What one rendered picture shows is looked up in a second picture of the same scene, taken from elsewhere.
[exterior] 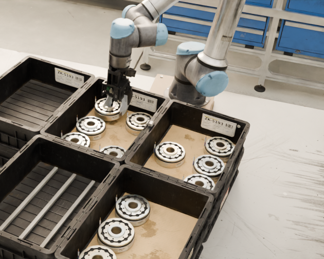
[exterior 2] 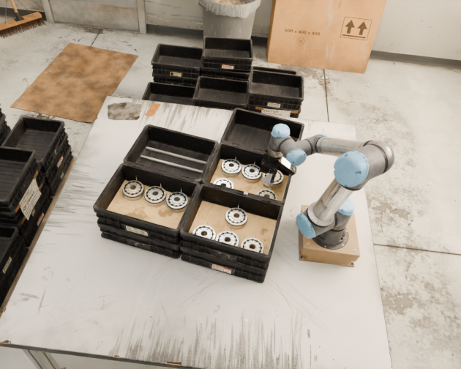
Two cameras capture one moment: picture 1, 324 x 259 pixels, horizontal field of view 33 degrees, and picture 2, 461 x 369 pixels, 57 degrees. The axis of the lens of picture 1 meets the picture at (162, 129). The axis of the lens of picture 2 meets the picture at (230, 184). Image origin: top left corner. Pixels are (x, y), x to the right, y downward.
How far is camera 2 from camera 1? 1.75 m
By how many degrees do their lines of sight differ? 59
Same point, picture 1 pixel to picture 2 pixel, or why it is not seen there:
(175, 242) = not seen: hidden behind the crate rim
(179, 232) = not seen: hidden behind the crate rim
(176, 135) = (263, 223)
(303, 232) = (204, 330)
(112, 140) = (245, 187)
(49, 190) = (190, 164)
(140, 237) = (157, 209)
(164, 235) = (161, 221)
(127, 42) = (273, 140)
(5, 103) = (266, 132)
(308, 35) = not seen: outside the picture
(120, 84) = (266, 163)
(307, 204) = (237, 337)
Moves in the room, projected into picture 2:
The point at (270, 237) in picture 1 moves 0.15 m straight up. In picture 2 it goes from (195, 304) to (195, 288)
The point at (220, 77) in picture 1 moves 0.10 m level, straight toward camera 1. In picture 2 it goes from (305, 224) to (282, 222)
